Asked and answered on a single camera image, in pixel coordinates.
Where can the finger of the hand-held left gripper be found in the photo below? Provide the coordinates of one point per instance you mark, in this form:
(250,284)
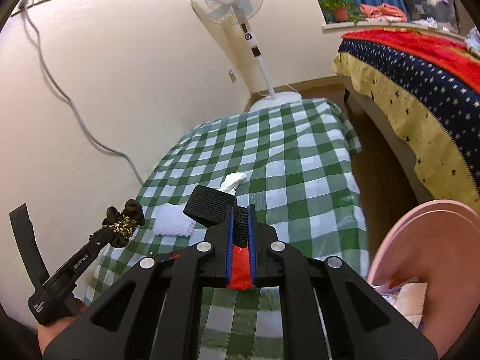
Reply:
(100,237)

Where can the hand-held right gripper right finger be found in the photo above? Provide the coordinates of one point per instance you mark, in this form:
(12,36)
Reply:
(254,266)

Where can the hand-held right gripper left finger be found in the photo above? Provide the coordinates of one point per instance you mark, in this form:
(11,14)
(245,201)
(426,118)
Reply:
(228,262)

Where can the black gold-speckled scrunchie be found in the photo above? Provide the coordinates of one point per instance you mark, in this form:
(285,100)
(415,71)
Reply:
(131,210)

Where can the black and red elastic band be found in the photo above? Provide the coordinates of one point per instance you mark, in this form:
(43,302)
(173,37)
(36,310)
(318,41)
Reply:
(208,206)

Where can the small white foam pad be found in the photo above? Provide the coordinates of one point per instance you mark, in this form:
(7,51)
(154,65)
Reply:
(174,221)

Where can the white tissue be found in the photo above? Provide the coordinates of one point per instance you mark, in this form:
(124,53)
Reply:
(232,182)

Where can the pink plastic bin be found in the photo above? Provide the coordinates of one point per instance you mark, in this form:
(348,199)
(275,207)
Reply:
(442,240)

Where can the person's left hand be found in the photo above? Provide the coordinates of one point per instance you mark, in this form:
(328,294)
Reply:
(50,335)

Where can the green checkered tablecloth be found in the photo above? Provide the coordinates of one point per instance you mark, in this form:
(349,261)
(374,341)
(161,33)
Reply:
(292,180)

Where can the navy and yellow star bedspread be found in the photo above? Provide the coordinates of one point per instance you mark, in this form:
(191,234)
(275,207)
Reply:
(412,82)

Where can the potted green plant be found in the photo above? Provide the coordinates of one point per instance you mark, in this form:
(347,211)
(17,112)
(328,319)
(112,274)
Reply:
(340,14)

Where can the red blanket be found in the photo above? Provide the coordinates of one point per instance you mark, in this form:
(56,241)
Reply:
(412,45)

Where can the pink folded cloth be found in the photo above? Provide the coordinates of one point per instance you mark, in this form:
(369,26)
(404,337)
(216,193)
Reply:
(384,11)

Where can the white cloth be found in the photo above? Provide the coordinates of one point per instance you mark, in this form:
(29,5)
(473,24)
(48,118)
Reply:
(431,23)

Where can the large clear storage bin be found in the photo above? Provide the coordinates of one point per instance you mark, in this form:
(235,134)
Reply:
(427,7)

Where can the blue striped quilt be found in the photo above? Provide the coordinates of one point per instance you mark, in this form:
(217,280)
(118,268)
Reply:
(474,39)

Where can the white fan wall plug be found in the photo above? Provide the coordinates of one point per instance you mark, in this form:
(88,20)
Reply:
(232,77)

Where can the grey bed frame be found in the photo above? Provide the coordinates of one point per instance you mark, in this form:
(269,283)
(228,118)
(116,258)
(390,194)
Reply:
(390,138)

